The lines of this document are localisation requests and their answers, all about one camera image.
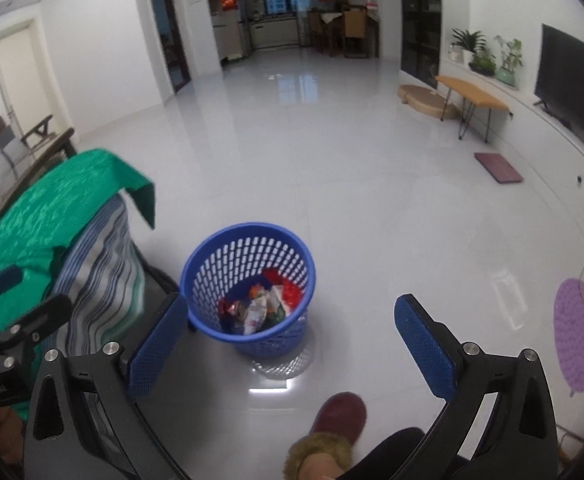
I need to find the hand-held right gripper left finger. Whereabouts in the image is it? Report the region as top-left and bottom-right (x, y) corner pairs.
(24, 290), (190, 480)

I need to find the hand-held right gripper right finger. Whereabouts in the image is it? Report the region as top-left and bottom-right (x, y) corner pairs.
(393, 294), (558, 480)

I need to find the blue plastic basket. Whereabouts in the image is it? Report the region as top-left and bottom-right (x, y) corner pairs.
(180, 222), (317, 359)

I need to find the orange snack wrapper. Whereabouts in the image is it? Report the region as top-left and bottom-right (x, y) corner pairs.
(242, 284), (273, 335)

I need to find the blue striped cloth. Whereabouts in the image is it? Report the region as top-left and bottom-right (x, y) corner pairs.
(36, 194), (149, 362)

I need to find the green floral tablecloth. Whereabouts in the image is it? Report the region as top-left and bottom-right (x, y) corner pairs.
(0, 148), (157, 423)

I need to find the dark red furry slipper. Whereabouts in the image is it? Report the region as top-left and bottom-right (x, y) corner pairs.
(284, 392), (368, 480)

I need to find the person's leg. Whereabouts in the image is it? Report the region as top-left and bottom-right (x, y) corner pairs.
(299, 427), (471, 480)

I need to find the round purple perforated mat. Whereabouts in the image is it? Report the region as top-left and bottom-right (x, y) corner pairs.
(553, 278), (584, 396)

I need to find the dark red floor mat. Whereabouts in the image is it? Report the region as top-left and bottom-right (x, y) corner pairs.
(473, 152), (525, 186)

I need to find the white door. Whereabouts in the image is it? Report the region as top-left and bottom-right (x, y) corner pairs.
(0, 18), (55, 132)

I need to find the round beige floor cushion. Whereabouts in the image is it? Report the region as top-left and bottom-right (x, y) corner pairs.
(411, 97), (458, 120)
(397, 83), (441, 106)

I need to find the wooden bench with metal legs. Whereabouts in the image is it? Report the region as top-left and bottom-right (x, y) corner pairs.
(434, 74), (511, 142)

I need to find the low green potted plant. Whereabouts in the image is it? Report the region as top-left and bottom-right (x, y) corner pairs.
(469, 52), (498, 77)

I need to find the tall plant in green pot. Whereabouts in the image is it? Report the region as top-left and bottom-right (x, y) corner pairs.
(494, 34), (523, 86)

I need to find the black television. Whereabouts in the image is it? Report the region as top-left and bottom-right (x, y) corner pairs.
(534, 23), (584, 172)

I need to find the leafy plant in white pot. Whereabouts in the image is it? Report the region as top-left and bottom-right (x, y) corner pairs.
(449, 28), (488, 64)

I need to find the dark doorway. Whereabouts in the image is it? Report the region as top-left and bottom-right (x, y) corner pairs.
(145, 0), (192, 94)

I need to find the wooden dining chair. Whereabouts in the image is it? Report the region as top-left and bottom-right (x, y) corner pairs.
(342, 10), (369, 59)
(307, 9), (326, 52)

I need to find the dark glass cabinet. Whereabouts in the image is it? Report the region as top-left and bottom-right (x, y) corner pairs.
(399, 0), (443, 89)

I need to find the white kitchen counter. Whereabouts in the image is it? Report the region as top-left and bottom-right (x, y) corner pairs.
(249, 15), (303, 51)

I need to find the dining table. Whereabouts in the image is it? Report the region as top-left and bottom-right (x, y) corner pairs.
(318, 7), (381, 59)

